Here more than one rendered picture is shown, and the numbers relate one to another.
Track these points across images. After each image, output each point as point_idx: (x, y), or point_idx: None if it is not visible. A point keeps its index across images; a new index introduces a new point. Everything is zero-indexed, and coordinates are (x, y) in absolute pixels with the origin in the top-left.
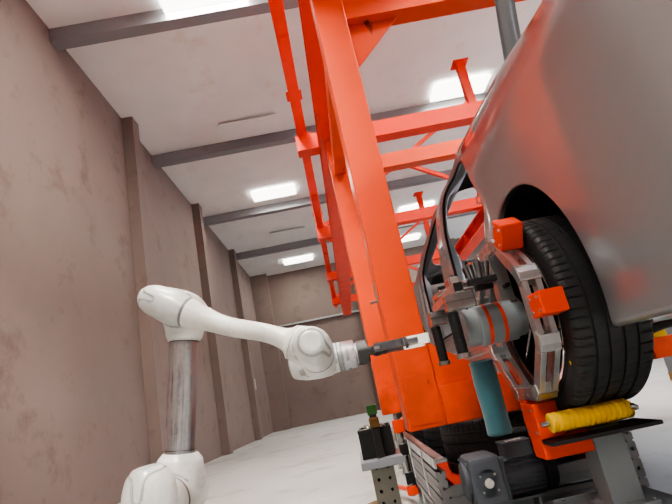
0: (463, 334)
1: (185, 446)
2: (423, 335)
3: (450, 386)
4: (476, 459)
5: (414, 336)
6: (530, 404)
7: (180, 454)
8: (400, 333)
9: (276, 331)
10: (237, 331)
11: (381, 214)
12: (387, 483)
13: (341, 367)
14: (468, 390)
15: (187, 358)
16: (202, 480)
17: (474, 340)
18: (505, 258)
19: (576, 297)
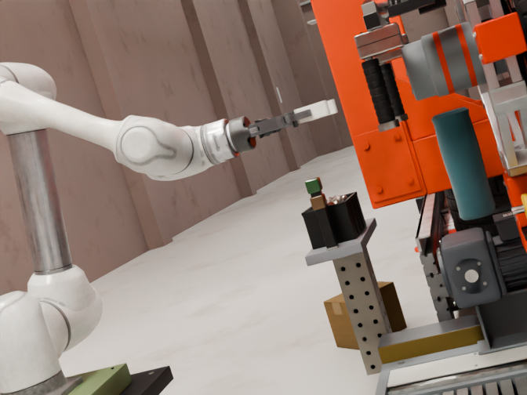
0: (386, 94)
1: (55, 264)
2: (319, 105)
3: (430, 140)
4: (453, 246)
5: (306, 108)
6: (507, 179)
7: (50, 274)
8: (351, 69)
9: (101, 128)
10: (63, 127)
11: None
12: (354, 272)
13: (212, 161)
14: None
15: (32, 156)
16: (86, 300)
17: (421, 92)
18: None
19: None
